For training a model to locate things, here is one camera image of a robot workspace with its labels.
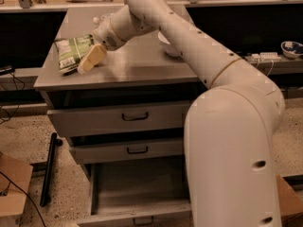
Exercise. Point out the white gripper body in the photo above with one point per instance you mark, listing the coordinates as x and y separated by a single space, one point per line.
105 35

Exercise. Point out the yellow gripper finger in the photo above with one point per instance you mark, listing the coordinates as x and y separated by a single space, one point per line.
95 54

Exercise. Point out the green jalapeno chip bag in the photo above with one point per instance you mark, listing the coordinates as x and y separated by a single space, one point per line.
71 51

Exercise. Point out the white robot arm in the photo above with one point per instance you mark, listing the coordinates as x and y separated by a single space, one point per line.
229 129

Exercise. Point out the grey drawer cabinet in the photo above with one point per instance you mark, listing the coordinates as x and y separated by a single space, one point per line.
138 73

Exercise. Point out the grey top drawer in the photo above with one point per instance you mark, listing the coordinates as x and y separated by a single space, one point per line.
119 119

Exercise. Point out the grey open bottom drawer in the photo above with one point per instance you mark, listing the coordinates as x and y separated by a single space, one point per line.
137 193

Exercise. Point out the white ceramic bowl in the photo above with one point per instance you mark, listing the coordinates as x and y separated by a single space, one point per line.
167 47

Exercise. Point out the black device left ledge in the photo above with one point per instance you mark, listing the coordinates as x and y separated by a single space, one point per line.
6 70

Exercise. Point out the black bar left floor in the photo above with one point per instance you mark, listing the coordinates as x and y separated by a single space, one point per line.
45 196

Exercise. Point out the white power strip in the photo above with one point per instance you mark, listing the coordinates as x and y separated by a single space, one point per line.
265 56

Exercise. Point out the cardboard box left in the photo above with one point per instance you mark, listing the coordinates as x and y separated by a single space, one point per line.
15 176

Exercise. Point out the cardboard box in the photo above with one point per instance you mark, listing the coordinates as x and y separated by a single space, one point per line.
15 176
290 199

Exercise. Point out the blue patterned bowl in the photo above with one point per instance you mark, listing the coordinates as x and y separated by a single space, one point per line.
291 49

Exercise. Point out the cardboard box right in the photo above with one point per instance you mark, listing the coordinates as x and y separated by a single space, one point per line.
290 199

